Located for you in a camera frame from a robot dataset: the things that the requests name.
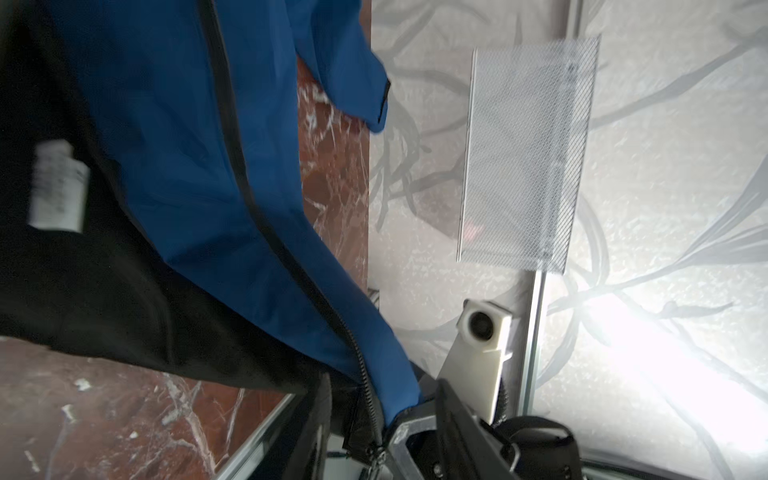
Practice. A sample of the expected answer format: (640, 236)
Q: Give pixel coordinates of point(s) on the aluminium frame struts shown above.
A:
(568, 19)

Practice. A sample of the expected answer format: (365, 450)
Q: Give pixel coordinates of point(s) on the white wire mesh basket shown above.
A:
(528, 122)

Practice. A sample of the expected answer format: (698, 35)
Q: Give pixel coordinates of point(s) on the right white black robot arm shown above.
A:
(534, 448)

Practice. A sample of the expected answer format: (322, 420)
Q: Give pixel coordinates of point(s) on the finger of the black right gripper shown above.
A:
(412, 450)

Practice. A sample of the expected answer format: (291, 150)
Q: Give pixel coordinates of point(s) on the pink object in basket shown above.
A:
(471, 231)

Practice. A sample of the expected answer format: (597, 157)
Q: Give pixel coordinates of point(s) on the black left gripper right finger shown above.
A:
(464, 450)

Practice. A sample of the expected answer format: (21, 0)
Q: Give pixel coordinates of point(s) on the blue zip jacket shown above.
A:
(151, 199)

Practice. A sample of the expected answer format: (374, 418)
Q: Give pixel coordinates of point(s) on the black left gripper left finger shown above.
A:
(300, 449)

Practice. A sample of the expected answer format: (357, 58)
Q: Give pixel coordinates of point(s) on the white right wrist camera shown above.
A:
(474, 363)

